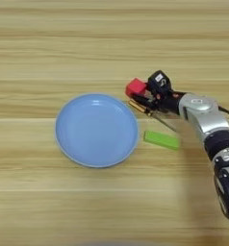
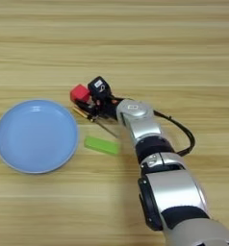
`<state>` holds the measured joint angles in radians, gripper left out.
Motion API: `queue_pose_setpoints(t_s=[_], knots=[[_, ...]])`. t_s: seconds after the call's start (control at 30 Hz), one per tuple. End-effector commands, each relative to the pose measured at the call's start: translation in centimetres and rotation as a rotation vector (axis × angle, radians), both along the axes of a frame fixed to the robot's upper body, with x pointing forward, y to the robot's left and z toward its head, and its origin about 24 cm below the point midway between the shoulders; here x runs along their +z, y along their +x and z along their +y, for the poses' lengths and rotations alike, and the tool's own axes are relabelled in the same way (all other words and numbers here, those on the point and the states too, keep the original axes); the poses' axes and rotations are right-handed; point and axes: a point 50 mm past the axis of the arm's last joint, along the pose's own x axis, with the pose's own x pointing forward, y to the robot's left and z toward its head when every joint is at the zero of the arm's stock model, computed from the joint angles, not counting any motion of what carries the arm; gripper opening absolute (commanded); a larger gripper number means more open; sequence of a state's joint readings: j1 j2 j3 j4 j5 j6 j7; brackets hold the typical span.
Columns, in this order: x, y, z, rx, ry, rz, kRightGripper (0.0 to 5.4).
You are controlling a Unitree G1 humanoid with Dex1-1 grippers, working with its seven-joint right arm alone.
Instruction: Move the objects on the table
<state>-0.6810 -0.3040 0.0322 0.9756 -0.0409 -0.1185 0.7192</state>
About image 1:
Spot red cube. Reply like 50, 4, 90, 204
124, 77, 148, 98

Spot green rectangular block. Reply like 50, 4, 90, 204
142, 129, 181, 152

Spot round blue plate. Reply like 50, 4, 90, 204
54, 92, 140, 169

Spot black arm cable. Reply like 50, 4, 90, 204
217, 105, 229, 120

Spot screwdriver with amber handle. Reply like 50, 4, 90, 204
128, 98, 179, 134

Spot black box with white label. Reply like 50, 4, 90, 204
146, 69, 173, 96

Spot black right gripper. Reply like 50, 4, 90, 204
131, 90, 187, 115

